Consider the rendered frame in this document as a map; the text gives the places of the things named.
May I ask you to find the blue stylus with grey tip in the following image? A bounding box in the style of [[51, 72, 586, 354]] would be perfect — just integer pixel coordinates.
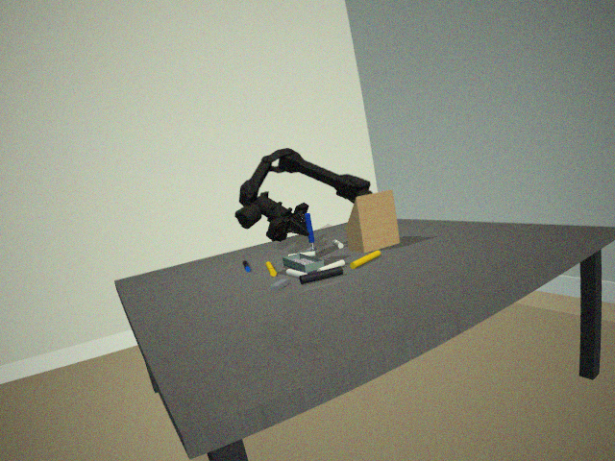
[[305, 213, 314, 250]]

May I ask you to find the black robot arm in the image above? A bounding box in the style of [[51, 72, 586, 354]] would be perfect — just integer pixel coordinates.
[[235, 148, 372, 229]]

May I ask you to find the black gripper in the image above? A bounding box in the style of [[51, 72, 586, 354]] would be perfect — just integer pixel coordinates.
[[265, 202, 309, 240]]

